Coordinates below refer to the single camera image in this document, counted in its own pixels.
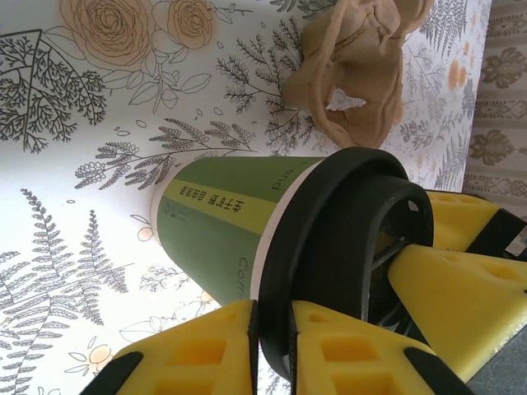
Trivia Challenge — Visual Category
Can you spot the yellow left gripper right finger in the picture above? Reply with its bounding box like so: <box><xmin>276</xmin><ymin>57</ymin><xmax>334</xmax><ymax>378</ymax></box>
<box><xmin>287</xmin><ymin>299</ymin><xmax>477</xmax><ymax>395</ymax></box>

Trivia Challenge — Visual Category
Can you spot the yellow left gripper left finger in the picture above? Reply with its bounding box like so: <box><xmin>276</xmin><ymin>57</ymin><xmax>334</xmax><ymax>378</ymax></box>
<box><xmin>84</xmin><ymin>299</ymin><xmax>259</xmax><ymax>395</ymax></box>

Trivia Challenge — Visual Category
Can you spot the black plastic cup lid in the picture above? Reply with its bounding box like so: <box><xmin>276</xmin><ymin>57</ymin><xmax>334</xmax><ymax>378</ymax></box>
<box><xmin>255</xmin><ymin>146</ymin><xmax>436</xmax><ymax>378</ymax></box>

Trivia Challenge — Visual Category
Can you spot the floral tablecloth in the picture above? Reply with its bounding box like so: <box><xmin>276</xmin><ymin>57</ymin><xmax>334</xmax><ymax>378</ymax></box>
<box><xmin>0</xmin><ymin>0</ymin><xmax>493</xmax><ymax>395</ymax></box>

